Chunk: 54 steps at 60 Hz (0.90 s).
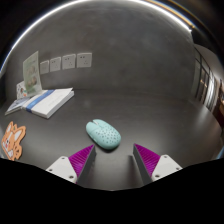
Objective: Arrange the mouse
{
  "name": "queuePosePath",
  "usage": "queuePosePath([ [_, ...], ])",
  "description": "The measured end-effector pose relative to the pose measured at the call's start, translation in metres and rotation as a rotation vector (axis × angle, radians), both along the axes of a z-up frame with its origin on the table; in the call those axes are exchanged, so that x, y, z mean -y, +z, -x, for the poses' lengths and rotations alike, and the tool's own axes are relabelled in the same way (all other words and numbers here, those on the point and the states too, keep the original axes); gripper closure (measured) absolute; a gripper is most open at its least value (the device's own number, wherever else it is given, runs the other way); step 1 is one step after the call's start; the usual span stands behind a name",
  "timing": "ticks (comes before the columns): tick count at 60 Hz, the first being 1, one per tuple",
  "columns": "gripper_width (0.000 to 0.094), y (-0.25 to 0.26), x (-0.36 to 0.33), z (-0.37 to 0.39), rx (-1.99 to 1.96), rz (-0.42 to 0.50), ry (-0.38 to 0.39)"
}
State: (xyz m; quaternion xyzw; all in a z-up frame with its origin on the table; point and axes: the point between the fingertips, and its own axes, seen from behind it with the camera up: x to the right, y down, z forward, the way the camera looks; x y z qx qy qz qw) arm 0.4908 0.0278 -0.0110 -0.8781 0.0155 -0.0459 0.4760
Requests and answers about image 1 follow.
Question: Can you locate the ceiling light strip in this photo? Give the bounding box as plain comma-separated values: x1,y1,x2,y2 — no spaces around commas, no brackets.
0,0,196,79

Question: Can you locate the glass partition with dark frame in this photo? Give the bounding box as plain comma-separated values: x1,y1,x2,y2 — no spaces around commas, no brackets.
191,44,221,111

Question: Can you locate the grey patterned booklet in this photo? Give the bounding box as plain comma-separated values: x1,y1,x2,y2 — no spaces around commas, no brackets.
4,96,31,116

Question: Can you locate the orange corgi-shaped mouse pad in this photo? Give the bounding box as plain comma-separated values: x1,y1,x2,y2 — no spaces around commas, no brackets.
0,121,27,162

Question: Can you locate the small white printed card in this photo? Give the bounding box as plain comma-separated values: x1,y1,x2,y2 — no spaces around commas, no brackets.
15,80,29,100

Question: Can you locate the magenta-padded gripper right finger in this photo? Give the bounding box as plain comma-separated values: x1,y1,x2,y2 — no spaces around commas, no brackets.
132,143,183,186

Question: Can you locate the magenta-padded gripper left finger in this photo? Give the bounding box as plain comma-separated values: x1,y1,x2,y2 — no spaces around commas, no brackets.
45,144,97,185

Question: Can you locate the green printed flyer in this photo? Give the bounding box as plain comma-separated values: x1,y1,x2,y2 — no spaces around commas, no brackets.
22,50,43,98

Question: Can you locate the mint green spotted computer mouse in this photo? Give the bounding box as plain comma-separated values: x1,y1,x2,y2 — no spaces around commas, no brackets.
85,118,122,151

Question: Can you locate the white book with blue band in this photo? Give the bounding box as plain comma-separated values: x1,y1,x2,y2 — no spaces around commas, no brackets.
21,87,75,120

